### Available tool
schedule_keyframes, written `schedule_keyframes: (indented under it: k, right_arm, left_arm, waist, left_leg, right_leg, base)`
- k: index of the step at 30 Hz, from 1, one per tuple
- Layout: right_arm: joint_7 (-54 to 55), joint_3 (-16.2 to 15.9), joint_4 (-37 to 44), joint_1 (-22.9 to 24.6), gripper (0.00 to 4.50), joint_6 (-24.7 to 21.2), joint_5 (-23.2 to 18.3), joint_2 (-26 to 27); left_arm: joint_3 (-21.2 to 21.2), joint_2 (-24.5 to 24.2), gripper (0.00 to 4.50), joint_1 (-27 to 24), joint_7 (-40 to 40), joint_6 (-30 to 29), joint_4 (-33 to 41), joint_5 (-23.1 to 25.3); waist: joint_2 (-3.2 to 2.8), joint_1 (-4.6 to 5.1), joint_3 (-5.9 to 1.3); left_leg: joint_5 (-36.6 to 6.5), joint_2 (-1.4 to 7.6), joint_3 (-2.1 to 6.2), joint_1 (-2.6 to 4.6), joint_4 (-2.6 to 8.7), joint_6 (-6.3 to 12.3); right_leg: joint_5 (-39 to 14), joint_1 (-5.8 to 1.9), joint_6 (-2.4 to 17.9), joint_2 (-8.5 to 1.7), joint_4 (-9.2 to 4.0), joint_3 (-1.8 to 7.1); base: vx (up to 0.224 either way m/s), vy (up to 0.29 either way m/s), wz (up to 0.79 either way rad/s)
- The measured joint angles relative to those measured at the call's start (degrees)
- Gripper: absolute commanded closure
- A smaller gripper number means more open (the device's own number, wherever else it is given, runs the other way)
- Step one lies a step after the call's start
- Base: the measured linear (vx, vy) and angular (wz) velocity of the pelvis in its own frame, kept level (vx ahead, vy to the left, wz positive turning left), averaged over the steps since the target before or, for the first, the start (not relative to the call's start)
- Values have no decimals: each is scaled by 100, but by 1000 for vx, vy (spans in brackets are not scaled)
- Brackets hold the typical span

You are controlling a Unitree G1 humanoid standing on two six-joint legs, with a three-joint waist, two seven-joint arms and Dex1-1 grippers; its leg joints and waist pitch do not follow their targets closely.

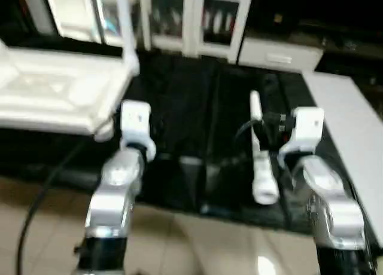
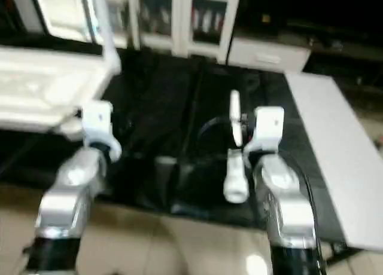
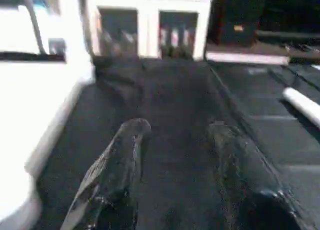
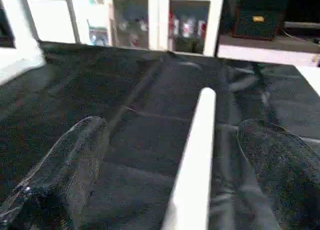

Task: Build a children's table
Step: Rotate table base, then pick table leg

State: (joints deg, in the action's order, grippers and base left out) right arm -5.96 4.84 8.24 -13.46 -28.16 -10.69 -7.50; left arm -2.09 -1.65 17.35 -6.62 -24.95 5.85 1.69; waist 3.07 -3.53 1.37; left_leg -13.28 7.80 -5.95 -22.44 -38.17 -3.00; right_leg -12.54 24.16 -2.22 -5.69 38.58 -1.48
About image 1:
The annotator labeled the white plastic table leg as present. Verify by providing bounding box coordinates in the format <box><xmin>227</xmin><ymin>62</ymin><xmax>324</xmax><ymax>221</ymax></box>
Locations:
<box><xmin>115</xmin><ymin>0</ymin><xmax>141</xmax><ymax>75</ymax></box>
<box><xmin>248</xmin><ymin>90</ymin><xmax>281</xmax><ymax>205</ymax></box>

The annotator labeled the white plastic table top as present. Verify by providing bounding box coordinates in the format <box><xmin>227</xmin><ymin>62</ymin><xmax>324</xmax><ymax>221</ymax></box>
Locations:
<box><xmin>0</xmin><ymin>41</ymin><xmax>141</xmax><ymax>143</ymax></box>

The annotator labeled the white drawer unit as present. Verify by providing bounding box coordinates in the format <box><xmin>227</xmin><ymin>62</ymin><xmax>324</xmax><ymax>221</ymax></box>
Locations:
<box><xmin>238</xmin><ymin>37</ymin><xmax>324</xmax><ymax>72</ymax></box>

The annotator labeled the black work mat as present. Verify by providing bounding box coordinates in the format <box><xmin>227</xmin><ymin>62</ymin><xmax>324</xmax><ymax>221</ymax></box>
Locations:
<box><xmin>0</xmin><ymin>39</ymin><xmax>383</xmax><ymax>240</ymax></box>

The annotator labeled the white glass-door cabinet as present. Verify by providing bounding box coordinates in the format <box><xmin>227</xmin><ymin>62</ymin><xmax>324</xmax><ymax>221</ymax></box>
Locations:
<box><xmin>139</xmin><ymin>0</ymin><xmax>255</xmax><ymax>62</ymax></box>

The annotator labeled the blue grey floor appliance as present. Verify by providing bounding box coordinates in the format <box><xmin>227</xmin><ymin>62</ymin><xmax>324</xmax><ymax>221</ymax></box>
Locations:
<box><xmin>96</xmin><ymin>0</ymin><xmax>123</xmax><ymax>42</ymax></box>

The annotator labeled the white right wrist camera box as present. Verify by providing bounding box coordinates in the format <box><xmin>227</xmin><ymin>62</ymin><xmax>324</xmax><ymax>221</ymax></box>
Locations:
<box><xmin>280</xmin><ymin>106</ymin><xmax>326</xmax><ymax>159</ymax></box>

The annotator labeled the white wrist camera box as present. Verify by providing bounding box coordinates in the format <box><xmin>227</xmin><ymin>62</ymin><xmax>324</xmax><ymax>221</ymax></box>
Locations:
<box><xmin>280</xmin><ymin>106</ymin><xmax>326</xmax><ymax>159</ymax></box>
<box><xmin>120</xmin><ymin>100</ymin><xmax>153</xmax><ymax>151</ymax></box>

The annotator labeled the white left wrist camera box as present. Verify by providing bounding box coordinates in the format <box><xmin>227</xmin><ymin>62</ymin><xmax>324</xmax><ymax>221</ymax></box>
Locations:
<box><xmin>120</xmin><ymin>100</ymin><xmax>153</xmax><ymax>151</ymax></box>

